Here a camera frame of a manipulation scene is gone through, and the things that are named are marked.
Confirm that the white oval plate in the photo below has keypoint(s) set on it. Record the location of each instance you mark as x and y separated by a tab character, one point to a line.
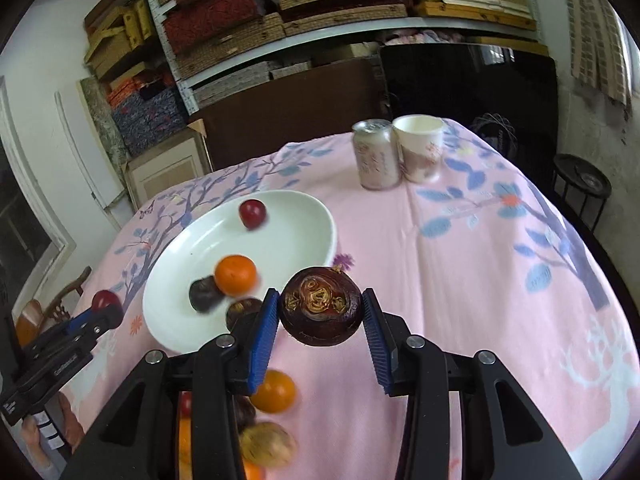
237	250

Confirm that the black panel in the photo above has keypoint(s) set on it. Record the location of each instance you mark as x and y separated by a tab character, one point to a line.
508	97

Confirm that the large orange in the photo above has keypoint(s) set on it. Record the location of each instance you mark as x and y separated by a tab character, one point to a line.
184	440

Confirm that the black round stool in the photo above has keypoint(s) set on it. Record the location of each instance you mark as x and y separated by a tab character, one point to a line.
582	176

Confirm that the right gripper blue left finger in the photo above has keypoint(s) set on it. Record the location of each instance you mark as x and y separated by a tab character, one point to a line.
255	334

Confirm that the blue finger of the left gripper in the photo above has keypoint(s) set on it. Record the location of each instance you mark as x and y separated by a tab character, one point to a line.
92	320

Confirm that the dark purple passion fruit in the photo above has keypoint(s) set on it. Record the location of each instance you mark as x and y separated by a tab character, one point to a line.
320	307

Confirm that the dark brown board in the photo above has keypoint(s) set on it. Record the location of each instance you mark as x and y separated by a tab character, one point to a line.
305	106

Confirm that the small orange tangerine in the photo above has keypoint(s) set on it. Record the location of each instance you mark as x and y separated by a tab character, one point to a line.
276	394

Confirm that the red tomato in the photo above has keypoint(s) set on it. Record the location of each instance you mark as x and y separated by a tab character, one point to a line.
185	404

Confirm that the white metal shelving unit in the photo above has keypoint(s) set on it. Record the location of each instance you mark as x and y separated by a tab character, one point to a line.
330	25

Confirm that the pink drink can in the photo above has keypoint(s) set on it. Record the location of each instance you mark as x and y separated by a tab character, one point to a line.
376	154

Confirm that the red plum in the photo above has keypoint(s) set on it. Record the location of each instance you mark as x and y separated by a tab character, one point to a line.
104	298
252	214

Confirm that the person's left hand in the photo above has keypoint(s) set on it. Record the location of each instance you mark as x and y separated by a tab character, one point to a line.
50	463

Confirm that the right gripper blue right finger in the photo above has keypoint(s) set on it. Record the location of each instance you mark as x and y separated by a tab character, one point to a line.
387	336

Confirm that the pink deer-print tablecloth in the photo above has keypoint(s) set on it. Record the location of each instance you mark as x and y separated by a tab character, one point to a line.
478	259

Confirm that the framed picture on floor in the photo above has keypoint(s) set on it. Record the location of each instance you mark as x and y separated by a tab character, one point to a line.
181	157

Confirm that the dark speckled passion fruit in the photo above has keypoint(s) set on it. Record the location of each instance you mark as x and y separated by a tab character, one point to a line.
245	413

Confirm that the yellow-brown speckled passion fruit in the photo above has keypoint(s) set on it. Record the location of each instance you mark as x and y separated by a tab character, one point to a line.
268	444

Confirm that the white paper cup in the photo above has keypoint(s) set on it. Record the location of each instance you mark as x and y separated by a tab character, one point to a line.
420	140

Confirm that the blue patterned boxes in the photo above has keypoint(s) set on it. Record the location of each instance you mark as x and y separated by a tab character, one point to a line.
144	123

